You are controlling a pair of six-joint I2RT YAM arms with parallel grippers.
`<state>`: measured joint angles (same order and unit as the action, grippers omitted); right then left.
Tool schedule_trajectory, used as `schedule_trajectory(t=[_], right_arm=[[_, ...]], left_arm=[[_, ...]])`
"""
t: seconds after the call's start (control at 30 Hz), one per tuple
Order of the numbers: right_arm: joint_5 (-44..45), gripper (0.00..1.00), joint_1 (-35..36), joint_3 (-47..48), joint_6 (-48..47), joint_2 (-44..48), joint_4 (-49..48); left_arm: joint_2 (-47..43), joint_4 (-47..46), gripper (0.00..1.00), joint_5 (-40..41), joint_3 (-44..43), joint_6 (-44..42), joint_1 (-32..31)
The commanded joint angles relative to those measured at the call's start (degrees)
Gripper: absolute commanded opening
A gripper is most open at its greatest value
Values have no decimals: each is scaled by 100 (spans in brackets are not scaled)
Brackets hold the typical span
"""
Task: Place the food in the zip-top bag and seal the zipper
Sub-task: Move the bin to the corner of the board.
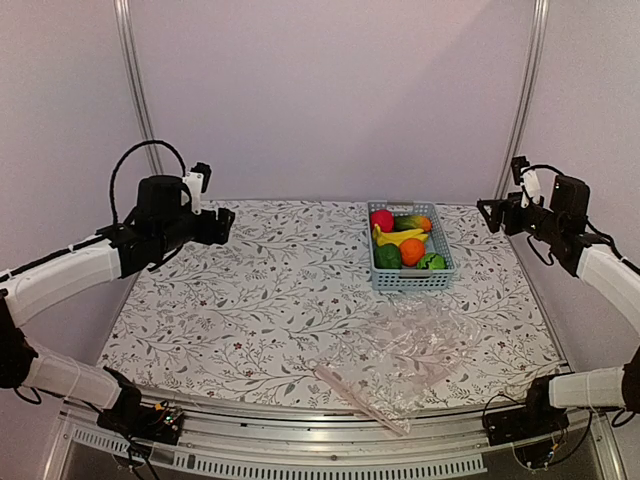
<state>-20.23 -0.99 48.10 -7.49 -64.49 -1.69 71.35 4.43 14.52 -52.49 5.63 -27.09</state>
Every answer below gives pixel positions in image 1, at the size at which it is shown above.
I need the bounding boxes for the green toy watermelon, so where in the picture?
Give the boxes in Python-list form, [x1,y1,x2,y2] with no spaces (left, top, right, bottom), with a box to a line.
[416,252,447,270]

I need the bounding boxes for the right aluminium post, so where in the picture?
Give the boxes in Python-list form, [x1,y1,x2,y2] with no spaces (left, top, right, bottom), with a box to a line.
[494,0,550,199]

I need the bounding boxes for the green orange toy mango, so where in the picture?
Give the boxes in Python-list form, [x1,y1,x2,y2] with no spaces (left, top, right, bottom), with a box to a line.
[394,215,432,232]

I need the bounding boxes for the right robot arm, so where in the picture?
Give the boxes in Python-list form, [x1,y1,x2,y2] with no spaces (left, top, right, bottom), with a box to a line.
[477,167,639,436]

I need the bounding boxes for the yellow toy bananas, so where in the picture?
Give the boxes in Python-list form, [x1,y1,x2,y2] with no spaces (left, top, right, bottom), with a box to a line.
[372,224,429,247]

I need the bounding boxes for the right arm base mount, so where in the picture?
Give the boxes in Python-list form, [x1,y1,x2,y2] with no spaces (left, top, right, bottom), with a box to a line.
[481,393,569,470]

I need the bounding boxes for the left black cable loop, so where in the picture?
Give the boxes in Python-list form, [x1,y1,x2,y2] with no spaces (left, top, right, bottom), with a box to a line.
[108,139,189,226]

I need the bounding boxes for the aluminium post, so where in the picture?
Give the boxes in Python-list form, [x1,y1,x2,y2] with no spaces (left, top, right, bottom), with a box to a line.
[112,0,164,174]
[494,0,550,199]

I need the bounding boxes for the light blue plastic basket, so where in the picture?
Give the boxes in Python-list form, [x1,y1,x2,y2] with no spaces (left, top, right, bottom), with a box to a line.
[366,200,457,291]

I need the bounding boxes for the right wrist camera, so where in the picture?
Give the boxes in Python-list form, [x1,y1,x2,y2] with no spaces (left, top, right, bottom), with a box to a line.
[511,156,543,208]

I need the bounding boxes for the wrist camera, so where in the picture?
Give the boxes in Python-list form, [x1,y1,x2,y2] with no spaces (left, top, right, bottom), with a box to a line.
[182,162,212,215]
[511,156,543,208]

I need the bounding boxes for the green toy bell pepper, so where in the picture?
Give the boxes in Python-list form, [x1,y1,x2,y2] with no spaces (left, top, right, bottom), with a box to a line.
[374,243,402,270]

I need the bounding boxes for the left aluminium post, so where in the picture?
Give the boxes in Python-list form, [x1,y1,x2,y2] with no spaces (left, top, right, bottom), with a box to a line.
[112,0,164,174]

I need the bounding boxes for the floral tablecloth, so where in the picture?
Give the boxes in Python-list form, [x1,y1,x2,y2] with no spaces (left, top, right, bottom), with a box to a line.
[99,200,564,409]

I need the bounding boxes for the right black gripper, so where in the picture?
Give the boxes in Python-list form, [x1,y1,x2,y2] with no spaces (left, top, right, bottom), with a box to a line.
[479,192,565,244]

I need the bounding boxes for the clear zip top bag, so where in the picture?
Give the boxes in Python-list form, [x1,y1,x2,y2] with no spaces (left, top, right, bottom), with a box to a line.
[313,292,481,436]

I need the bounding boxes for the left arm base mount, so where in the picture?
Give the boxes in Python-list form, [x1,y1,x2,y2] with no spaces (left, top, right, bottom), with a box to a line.
[97,389,184,445]

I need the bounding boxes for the red toy apple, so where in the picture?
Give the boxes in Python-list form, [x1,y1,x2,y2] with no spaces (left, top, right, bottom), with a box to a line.
[370,209,394,233]

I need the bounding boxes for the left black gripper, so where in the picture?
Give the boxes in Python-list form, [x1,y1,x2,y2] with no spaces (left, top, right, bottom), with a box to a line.
[156,206,235,255]

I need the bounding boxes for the orange toy orange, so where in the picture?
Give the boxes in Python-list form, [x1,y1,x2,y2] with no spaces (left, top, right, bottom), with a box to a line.
[399,238,426,267]

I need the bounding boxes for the aluminium front rail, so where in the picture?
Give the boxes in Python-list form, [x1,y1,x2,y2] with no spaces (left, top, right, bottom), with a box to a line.
[43,390,630,479]

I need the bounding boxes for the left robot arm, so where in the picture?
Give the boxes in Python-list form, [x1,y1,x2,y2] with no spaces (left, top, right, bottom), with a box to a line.
[1,170,235,434]

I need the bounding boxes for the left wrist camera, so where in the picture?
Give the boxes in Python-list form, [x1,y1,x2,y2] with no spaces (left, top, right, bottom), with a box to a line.
[182,162,212,215]

